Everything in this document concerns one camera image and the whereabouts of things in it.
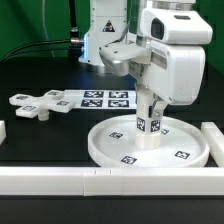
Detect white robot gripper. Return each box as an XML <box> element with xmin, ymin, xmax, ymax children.
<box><xmin>129</xmin><ymin>43</ymin><xmax>205</xmax><ymax>120</ymax></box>

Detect white round table top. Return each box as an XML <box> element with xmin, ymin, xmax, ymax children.
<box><xmin>88</xmin><ymin>115</ymin><xmax>210</xmax><ymax>168</ymax></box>

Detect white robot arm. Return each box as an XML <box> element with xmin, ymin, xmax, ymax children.
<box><xmin>80</xmin><ymin>0</ymin><xmax>212</xmax><ymax>119</ymax></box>

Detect white right fence block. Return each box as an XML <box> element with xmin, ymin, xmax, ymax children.
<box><xmin>201</xmin><ymin>122</ymin><xmax>224</xmax><ymax>168</ymax></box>

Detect white fence block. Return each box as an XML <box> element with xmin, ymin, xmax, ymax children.
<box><xmin>0</xmin><ymin>120</ymin><xmax>6</xmax><ymax>145</ymax></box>
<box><xmin>201</xmin><ymin>122</ymin><xmax>224</xmax><ymax>168</ymax></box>

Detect white marker sheet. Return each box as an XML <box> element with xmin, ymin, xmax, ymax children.
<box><xmin>63</xmin><ymin>90</ymin><xmax>136</xmax><ymax>110</ymax></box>

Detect white cross-shaped table base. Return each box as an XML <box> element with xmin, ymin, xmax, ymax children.
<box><xmin>9</xmin><ymin>90</ymin><xmax>75</xmax><ymax>121</ymax></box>

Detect white front fence bar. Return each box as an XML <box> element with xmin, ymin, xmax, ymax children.
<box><xmin>0</xmin><ymin>167</ymin><xmax>224</xmax><ymax>196</ymax></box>

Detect white left fence block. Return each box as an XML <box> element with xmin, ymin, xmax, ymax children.
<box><xmin>0</xmin><ymin>120</ymin><xmax>6</xmax><ymax>145</ymax></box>

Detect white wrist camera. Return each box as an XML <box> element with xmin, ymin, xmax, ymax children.
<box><xmin>140</xmin><ymin>8</ymin><xmax>213</xmax><ymax>45</ymax></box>

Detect black cable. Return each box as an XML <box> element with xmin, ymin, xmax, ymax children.
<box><xmin>0</xmin><ymin>38</ymin><xmax>84</xmax><ymax>64</ymax></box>

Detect black vertical cable connector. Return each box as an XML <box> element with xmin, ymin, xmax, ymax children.
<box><xmin>68</xmin><ymin>0</ymin><xmax>79</xmax><ymax>38</ymax></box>

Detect thin grey cable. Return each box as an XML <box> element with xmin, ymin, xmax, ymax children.
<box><xmin>41</xmin><ymin>0</ymin><xmax>56</xmax><ymax>58</ymax></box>

